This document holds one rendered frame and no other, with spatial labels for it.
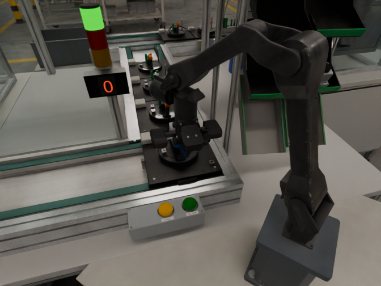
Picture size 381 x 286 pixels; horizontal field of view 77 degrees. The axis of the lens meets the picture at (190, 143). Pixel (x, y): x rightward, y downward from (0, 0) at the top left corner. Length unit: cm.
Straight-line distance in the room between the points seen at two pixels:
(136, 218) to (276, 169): 56
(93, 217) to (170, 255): 24
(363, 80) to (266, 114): 113
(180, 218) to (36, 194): 48
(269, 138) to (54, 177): 75
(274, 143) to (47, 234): 74
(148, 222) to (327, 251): 42
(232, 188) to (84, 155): 53
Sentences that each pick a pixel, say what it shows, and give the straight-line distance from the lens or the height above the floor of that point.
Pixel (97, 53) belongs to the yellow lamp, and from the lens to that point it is 75.
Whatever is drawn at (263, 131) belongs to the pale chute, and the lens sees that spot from 85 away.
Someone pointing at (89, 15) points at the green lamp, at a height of 140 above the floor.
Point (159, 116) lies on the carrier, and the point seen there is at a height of 99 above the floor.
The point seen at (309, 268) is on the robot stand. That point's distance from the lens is 57.
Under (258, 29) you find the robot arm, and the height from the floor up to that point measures 144.
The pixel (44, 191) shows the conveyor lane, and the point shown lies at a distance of 93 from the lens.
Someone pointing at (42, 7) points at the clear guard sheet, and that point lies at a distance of 80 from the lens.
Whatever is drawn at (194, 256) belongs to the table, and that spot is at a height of 86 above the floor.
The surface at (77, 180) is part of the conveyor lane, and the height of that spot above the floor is 92.
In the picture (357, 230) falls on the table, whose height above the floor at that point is 86.
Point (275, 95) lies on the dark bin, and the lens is 73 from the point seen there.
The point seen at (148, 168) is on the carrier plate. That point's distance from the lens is 80.
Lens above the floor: 154
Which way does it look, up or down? 40 degrees down
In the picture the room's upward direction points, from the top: straight up
